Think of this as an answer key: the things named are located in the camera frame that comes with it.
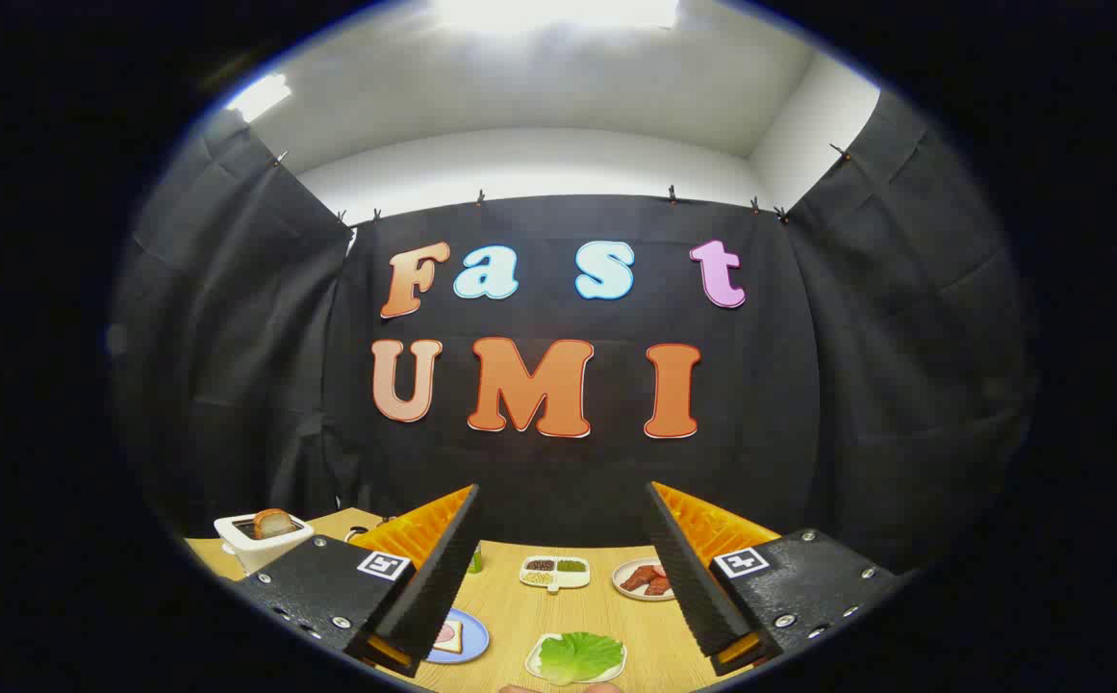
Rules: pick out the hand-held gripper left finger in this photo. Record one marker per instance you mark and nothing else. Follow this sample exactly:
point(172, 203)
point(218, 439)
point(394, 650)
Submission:
point(443, 568)

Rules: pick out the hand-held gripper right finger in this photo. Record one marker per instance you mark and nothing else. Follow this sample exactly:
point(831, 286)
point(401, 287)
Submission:
point(683, 568)

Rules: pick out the green lettuce leaf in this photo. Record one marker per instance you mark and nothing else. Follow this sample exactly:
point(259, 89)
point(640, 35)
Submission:
point(579, 656)

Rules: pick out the toasted bread slice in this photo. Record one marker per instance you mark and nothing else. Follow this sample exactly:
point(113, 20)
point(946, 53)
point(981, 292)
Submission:
point(273, 524)

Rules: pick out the dark red meat slice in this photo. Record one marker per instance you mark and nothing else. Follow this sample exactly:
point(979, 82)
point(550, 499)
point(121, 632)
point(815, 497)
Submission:
point(639, 577)
point(659, 587)

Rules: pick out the silver bottle with green label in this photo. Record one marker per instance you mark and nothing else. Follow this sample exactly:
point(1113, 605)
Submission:
point(475, 563)

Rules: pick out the white oval plate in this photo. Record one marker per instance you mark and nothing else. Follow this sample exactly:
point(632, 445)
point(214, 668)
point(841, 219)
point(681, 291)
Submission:
point(621, 582)

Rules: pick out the pink ham slice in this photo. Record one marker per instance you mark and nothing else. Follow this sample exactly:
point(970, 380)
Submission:
point(444, 634)

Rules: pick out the white bread slice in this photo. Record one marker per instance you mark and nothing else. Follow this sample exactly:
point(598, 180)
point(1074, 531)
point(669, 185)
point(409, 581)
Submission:
point(450, 643)

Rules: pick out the blue round plate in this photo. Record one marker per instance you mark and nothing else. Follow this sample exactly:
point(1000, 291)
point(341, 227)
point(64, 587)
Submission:
point(474, 640)

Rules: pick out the heap of red beans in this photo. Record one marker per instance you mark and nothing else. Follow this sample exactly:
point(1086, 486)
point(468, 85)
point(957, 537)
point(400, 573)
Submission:
point(541, 565)

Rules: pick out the heap of green mung beans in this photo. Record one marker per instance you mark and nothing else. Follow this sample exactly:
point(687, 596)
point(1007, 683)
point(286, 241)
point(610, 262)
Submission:
point(571, 566)

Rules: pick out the white divided dish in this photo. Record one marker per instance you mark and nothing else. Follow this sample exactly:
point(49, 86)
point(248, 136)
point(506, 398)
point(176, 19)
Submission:
point(555, 582)

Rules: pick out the white rounded square plate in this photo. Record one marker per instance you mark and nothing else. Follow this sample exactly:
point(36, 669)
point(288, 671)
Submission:
point(532, 664)

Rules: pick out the black backdrop cloth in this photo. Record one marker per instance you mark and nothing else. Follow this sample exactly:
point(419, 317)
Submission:
point(568, 481)

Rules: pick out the white toaster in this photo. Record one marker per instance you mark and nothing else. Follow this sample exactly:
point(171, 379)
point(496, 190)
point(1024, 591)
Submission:
point(260, 553)

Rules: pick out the ceiling light panel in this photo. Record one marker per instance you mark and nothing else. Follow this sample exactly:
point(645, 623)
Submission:
point(258, 96)
point(558, 12)

